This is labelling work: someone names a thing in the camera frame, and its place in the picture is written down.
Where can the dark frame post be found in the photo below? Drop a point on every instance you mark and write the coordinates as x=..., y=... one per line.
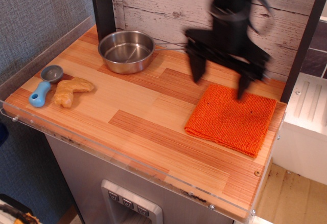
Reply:
x=308, y=34
x=104, y=17

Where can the dark left frame post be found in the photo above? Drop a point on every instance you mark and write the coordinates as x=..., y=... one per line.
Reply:
x=104, y=17

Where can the grey toy fridge cabinet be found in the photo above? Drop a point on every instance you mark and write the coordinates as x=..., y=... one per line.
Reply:
x=84, y=172

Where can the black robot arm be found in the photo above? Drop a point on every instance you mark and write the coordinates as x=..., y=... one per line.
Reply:
x=233, y=10

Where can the blue handled grey scoop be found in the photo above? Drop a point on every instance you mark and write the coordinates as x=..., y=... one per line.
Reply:
x=50, y=75

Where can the white toy sink unit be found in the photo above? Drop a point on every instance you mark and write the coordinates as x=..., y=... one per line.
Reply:
x=301, y=143

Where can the clear acrylic edge guard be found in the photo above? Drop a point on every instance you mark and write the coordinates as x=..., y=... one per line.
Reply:
x=153, y=145

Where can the orange knitted towel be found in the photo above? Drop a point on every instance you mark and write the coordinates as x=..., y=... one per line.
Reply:
x=240, y=125

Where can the steel pot with wire handle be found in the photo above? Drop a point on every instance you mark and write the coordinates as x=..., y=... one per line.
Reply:
x=129, y=52

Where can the tan toy chicken piece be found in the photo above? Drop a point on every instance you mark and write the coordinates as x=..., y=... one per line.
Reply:
x=65, y=90

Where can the silver dispenser panel with buttons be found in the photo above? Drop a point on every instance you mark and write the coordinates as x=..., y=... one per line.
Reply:
x=123, y=205

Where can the dark right frame post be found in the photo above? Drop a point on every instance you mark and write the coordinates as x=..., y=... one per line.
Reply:
x=308, y=34

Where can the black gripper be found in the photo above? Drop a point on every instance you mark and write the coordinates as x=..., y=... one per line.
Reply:
x=229, y=45

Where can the dark bag with yellow item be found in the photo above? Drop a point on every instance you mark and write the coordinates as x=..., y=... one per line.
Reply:
x=13, y=211

